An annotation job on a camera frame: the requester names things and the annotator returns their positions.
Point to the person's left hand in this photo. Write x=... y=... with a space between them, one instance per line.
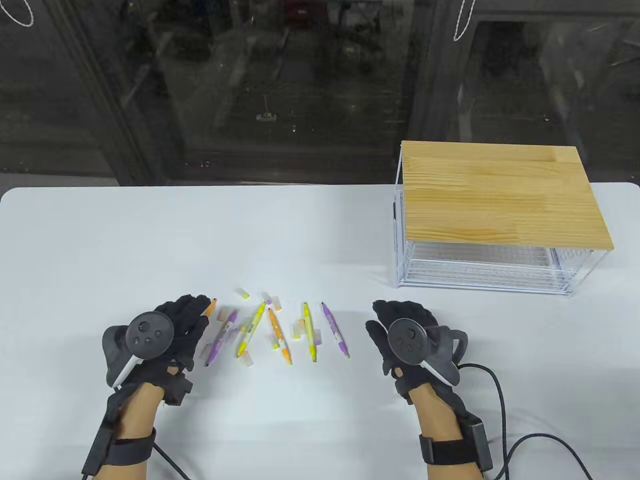
x=187 y=320

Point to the person's right hand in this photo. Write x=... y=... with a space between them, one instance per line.
x=405 y=310

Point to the orange double-ended highlighter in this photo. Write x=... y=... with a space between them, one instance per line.
x=286 y=354
x=212 y=306

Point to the purple double-ended highlighter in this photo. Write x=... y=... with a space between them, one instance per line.
x=328 y=317
x=214 y=347

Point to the yellow double-ended highlighter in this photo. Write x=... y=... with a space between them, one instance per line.
x=307 y=315
x=243 y=342

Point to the group of clear highlighter caps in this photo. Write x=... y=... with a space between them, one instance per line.
x=244 y=294

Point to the person's right forearm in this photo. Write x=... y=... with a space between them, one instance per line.
x=435 y=415

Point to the person's left forearm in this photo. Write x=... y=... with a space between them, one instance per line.
x=135 y=410

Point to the black right hand controller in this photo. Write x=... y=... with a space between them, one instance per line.
x=410 y=340

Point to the black hand controller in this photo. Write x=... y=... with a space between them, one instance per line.
x=410 y=340
x=145 y=335

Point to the black left hand controller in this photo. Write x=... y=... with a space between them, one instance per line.
x=145 y=335

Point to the black right wrist sensor box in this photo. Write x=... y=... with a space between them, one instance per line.
x=479 y=445

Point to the black wrist sensor box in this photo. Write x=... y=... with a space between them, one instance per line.
x=97 y=452
x=479 y=445

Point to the black left wrist sensor box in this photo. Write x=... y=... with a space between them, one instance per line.
x=97 y=452

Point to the dark window mullion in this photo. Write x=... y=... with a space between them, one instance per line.
x=115 y=110
x=430 y=90

